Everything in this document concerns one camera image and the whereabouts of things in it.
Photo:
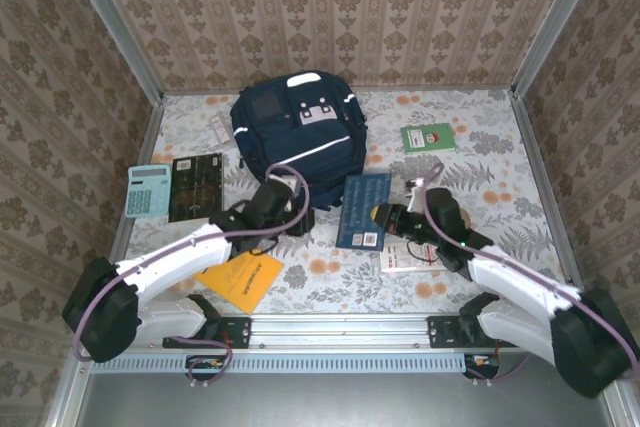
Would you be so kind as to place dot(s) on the yellow book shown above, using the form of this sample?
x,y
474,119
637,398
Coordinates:
x,y
245,279

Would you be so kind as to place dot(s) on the aluminium right frame post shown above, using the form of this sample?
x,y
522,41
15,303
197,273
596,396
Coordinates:
x,y
557,22

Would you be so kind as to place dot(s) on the white red booklet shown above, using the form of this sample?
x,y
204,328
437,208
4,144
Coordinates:
x,y
395,259

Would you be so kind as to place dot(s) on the aluminium left side rail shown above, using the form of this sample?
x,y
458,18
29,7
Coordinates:
x,y
144,147

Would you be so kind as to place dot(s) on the aluminium right side rail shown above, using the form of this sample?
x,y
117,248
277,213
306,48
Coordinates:
x,y
547,197

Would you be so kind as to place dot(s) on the grey metal panel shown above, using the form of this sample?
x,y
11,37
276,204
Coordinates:
x,y
350,402

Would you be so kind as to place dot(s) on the blue book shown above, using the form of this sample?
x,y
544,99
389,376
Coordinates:
x,y
360,207

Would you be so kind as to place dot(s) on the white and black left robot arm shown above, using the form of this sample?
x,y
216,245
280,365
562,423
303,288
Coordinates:
x,y
170,262

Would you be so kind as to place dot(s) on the aluminium left frame post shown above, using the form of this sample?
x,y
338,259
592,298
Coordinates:
x,y
114,22

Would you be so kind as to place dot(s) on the small white box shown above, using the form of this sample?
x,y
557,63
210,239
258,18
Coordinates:
x,y
220,129

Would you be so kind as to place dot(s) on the navy blue student backpack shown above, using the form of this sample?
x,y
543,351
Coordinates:
x,y
300,137

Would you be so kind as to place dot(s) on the aluminium frame post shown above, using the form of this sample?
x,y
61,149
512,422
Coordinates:
x,y
557,22
114,22

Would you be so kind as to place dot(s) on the black book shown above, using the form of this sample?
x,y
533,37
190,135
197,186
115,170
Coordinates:
x,y
195,187

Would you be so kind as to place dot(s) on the teal desk calculator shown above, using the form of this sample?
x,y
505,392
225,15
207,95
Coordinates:
x,y
148,192

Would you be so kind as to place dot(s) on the green notebook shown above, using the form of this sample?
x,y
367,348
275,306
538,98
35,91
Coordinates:
x,y
430,138

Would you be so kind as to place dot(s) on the aluminium front frame rail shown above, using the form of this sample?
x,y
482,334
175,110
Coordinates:
x,y
340,329

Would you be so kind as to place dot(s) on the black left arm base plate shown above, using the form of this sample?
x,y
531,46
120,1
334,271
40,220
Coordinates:
x,y
237,332

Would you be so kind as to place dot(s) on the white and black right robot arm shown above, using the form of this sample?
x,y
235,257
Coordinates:
x,y
520,277

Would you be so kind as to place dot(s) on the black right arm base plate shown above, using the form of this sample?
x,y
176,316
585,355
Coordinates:
x,y
442,332

